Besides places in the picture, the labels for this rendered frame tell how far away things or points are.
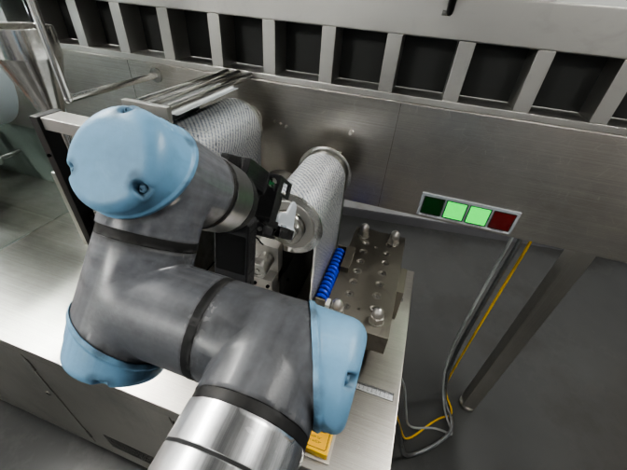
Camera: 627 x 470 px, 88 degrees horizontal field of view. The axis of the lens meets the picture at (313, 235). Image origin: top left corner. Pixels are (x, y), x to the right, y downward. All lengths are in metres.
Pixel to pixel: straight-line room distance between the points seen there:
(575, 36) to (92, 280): 0.87
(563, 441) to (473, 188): 1.53
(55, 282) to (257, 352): 1.07
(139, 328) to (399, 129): 0.77
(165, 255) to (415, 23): 0.73
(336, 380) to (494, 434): 1.84
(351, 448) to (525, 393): 1.55
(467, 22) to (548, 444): 1.86
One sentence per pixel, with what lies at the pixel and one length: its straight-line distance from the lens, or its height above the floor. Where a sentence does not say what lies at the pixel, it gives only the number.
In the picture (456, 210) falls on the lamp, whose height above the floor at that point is 1.19.
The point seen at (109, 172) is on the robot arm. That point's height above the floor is 1.55.
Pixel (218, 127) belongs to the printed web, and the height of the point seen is 1.39.
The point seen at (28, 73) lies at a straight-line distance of 1.07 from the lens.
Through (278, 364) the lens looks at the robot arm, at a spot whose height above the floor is 1.48.
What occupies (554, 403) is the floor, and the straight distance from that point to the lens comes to 2.30.
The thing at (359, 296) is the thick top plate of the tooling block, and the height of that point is 1.03.
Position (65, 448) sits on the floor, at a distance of 1.98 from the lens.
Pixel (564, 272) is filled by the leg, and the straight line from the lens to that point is 1.35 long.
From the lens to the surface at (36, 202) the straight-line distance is 1.48.
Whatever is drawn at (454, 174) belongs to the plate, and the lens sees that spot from 0.93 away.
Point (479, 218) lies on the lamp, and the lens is 0.99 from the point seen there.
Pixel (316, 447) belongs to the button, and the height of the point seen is 0.92.
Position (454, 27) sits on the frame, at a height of 1.60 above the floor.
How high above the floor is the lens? 1.65
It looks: 38 degrees down
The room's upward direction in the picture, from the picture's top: 5 degrees clockwise
